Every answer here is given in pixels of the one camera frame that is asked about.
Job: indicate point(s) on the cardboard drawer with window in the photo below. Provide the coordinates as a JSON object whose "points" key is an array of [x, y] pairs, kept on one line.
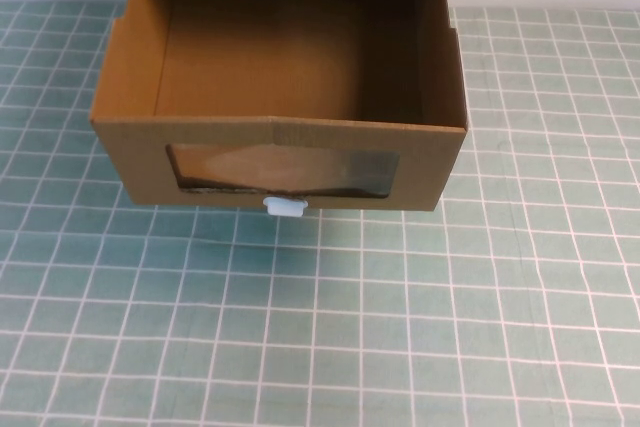
{"points": [[225, 167]]}

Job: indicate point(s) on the green white checked tablecloth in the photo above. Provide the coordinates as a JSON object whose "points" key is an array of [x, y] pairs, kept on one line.
{"points": [[320, 322]]}

